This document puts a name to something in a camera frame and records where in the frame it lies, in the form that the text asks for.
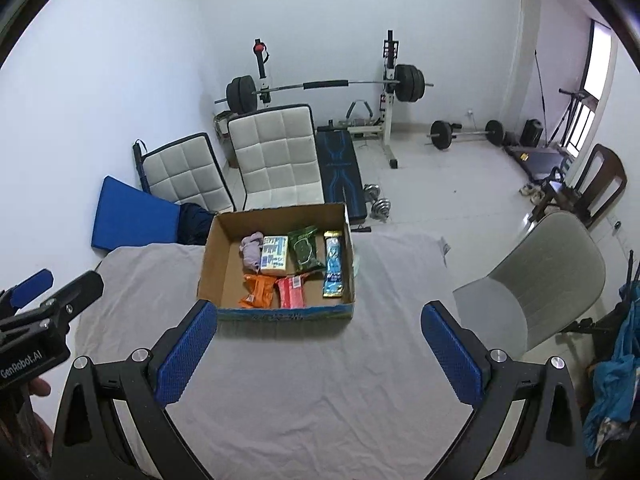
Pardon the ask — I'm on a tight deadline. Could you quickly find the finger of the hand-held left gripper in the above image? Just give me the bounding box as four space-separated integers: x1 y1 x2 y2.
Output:
0 268 55 313
39 270 105 329

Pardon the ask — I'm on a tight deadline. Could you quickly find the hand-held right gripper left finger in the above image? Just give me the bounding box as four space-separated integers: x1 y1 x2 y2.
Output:
50 299 219 480

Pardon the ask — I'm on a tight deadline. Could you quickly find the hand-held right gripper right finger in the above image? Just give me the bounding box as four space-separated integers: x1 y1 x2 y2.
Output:
420 301 588 480

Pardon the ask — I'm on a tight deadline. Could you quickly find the cardboard box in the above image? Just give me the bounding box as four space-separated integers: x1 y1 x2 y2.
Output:
196 202 357 322

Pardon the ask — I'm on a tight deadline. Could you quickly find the orange snack packet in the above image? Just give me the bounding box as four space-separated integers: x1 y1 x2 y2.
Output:
237 274 278 309

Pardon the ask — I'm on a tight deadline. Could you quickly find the lilac sock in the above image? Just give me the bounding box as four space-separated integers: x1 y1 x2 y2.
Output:
240 231 266 271

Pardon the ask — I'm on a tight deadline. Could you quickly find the red packet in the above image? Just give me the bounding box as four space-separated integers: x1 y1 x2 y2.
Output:
274 275 307 309

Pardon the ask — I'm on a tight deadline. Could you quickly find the white tissue packet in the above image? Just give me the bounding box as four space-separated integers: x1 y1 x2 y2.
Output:
260 235 290 277

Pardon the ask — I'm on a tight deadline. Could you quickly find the long blue packet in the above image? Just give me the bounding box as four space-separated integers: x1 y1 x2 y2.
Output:
321 230 346 300

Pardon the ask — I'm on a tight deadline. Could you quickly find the green packet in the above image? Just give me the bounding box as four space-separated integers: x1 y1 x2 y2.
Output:
286 225 326 275

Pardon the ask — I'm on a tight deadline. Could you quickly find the person's left hand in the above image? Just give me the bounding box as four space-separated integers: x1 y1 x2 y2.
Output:
20 377 55 461

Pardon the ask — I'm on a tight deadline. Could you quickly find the blue foam mat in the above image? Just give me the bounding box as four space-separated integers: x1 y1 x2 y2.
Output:
91 175 182 252

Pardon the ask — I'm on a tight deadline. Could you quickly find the grey shell chair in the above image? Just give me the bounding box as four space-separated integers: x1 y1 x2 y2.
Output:
452 211 607 361

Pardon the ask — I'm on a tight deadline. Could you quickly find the dark blue cloth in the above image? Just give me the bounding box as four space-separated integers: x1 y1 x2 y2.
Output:
177 202 217 247

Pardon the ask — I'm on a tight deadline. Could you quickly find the grey bedsheet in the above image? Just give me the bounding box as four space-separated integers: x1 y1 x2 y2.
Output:
72 231 528 480

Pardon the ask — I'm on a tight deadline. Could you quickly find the white quilted padded chair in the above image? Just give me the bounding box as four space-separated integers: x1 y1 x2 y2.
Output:
227 104 326 211
141 132 237 213

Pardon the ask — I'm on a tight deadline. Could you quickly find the blue clothes pile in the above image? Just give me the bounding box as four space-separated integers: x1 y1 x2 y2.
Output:
582 285 640 456

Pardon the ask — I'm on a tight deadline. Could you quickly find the black treadmill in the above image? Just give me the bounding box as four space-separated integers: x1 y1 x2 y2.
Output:
502 145 571 183

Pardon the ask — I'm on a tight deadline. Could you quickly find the black weight bench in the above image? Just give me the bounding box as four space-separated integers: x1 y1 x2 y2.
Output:
315 130 364 223

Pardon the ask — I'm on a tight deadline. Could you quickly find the brown carton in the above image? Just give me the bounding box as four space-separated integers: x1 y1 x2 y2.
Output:
215 112 236 148

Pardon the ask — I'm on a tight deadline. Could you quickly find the short barbell with black plates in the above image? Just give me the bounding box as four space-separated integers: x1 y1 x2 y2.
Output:
426 119 506 151

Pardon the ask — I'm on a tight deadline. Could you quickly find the black speaker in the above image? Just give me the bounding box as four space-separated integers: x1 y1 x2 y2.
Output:
520 118 545 147

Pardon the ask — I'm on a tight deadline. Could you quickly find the white barbell rack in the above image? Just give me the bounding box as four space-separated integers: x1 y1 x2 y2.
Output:
252 30 401 170

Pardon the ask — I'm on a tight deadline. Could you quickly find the dark wooden chair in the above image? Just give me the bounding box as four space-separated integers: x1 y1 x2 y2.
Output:
530 144 628 228

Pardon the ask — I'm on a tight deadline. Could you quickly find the black tripod stand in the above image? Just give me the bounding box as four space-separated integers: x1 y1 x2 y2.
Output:
550 89 591 146

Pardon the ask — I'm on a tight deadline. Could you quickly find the thin black rod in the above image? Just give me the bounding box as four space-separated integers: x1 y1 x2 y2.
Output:
534 50 556 146

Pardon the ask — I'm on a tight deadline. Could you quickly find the long barbell with black plates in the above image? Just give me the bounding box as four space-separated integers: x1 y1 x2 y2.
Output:
215 64 435 115

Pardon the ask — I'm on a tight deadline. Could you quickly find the window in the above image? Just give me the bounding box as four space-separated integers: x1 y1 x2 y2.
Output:
562 19 618 156

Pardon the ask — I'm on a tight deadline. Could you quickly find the grey row handle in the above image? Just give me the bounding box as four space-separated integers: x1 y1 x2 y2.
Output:
346 99 376 126

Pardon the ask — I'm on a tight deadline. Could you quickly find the red black grip handle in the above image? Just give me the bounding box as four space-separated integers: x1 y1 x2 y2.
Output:
252 38 271 78

